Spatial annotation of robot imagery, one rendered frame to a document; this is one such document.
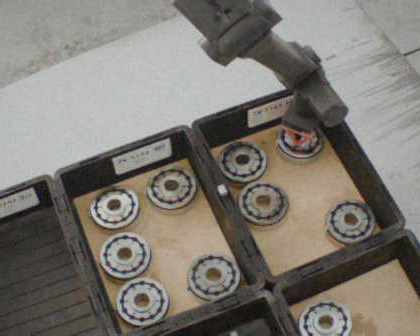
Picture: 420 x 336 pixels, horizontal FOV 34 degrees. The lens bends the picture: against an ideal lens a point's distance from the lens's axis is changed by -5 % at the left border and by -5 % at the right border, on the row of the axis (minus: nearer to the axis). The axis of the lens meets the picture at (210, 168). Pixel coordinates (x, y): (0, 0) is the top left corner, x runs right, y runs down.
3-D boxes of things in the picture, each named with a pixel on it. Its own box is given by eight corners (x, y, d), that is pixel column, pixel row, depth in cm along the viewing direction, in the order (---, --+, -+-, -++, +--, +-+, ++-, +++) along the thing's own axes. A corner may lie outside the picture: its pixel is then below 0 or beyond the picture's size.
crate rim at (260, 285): (53, 177, 145) (51, 171, 143) (188, 128, 150) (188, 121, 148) (114, 349, 124) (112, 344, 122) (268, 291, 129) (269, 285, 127)
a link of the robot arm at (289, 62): (250, -17, 93) (190, 34, 96) (276, 14, 92) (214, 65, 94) (309, 40, 134) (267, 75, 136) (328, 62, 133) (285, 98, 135)
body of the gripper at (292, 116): (328, 102, 148) (333, 79, 142) (309, 136, 143) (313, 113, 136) (300, 91, 149) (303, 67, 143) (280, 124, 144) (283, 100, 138)
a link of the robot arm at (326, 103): (305, 40, 130) (270, 69, 132) (338, 82, 124) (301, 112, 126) (328, 66, 140) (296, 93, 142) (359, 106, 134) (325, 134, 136)
